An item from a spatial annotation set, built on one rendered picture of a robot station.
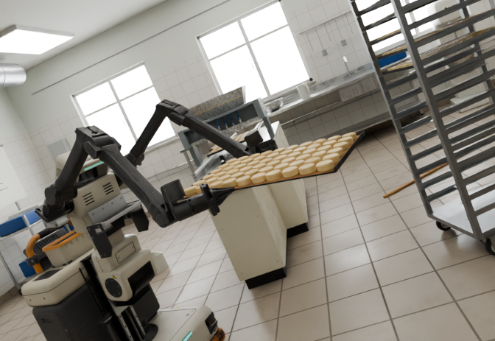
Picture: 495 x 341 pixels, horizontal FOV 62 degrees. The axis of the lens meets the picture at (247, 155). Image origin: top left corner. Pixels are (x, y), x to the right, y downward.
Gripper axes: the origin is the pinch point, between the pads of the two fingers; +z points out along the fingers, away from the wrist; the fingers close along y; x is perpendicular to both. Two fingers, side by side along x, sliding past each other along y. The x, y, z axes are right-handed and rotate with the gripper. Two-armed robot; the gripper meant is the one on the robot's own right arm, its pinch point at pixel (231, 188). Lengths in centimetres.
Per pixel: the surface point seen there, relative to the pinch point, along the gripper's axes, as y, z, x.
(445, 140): -29, 112, 36
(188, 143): -1, 16, 211
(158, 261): -102, -46, 270
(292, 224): -93, 69, 185
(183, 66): 82, 88, 520
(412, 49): 18, 110, 38
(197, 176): -16, 5, 137
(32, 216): -38, -180, 459
